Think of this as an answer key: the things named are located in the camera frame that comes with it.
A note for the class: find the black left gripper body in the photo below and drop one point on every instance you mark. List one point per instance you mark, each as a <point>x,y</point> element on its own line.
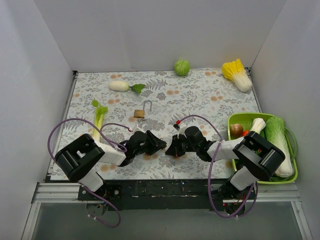
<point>150,143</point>

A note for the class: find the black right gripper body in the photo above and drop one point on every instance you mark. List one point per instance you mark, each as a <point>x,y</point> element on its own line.
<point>180,144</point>

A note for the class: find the large brass padlock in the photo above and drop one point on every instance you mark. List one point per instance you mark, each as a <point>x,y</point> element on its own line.
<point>140,113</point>

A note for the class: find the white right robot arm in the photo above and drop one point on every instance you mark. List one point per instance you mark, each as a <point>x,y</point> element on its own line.
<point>259,158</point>

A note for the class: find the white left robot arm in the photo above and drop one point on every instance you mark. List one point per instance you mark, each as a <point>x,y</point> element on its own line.
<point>78,159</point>

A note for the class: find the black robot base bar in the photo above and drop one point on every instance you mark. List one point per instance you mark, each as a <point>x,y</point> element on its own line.
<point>157,194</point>

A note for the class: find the brown toy onion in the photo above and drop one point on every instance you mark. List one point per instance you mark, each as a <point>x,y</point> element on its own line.
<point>236,130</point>

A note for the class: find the floral table mat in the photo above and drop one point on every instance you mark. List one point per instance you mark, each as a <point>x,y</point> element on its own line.
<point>204,98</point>

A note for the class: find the green toy celery stalk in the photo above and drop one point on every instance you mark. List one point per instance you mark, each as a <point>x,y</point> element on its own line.
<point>100,112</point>

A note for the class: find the white toy radish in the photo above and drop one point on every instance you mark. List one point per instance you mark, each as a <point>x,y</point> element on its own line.
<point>123,86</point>

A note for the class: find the toy bok choy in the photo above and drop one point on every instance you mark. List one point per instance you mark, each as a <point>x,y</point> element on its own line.
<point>258,124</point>

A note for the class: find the green plastic basket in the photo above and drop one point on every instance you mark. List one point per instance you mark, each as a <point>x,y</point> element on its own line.
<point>246,119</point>

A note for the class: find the green toy napa cabbage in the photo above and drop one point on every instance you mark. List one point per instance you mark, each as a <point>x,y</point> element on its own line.
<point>275,134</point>

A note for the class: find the yellow toy napa cabbage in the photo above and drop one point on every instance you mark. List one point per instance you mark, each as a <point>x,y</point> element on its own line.
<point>235,72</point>

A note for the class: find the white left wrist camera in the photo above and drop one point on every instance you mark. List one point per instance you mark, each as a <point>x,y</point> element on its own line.
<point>135,130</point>

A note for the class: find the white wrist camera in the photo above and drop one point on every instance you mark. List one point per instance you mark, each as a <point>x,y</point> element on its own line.
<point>180,127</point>
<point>135,130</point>

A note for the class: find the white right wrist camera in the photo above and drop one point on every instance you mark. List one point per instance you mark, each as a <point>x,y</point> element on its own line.
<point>180,127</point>

